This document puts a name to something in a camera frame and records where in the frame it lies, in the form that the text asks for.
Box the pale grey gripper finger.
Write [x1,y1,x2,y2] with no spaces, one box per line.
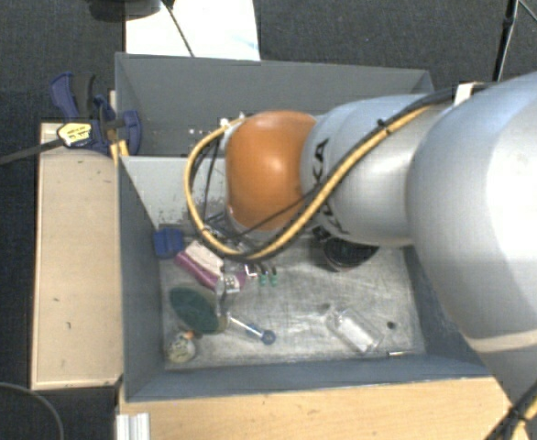
[215,274,242,331]

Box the dark green round pad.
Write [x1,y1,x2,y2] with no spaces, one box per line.
[168,286,229,336]

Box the purple and white packet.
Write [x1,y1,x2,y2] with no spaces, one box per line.
[173,239,247,292]

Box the small silver and blue tool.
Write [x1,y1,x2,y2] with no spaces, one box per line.
[228,316,278,347]

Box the small pale toy figure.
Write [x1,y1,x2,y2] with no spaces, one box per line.
[165,329,197,365]

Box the blue ribbed sponge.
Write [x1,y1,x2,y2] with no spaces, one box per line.
[152,226,186,260]

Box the grey metal bin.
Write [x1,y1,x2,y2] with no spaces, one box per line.
[114,51,495,403]

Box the black round object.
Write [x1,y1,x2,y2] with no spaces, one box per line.
[312,232,381,273]

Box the clear glass bottle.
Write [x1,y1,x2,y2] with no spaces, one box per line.
[324,306,385,356]

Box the pale wood flat board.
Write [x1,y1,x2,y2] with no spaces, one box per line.
[29,121,126,391]

